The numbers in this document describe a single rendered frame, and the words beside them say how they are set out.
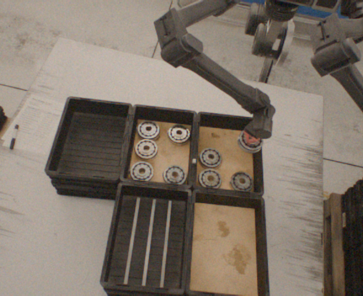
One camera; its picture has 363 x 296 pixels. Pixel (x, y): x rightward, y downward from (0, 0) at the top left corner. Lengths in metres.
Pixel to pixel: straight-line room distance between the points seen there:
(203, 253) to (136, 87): 1.01
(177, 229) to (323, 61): 0.85
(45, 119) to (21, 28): 1.71
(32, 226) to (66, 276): 0.27
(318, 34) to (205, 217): 0.83
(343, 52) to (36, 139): 1.42
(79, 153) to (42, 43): 1.85
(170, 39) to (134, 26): 2.42
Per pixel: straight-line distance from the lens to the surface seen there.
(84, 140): 1.69
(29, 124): 1.96
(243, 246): 1.51
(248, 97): 1.23
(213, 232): 1.50
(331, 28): 1.09
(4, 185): 1.82
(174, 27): 1.03
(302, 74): 3.35
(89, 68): 2.14
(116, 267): 1.45
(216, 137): 1.71
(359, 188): 2.41
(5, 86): 3.12
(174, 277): 1.44
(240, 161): 1.66
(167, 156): 1.62
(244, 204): 1.54
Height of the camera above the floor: 2.24
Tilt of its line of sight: 59 degrees down
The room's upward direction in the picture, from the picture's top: 10 degrees clockwise
